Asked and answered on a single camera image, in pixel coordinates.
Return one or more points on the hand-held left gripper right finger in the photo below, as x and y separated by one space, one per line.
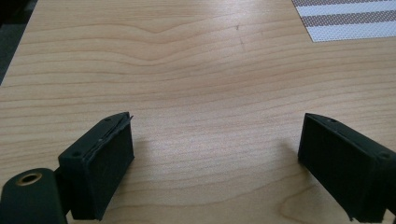
345 168

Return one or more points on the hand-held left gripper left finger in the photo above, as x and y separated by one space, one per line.
99 168

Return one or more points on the striped woven placemat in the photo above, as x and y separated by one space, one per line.
348 19

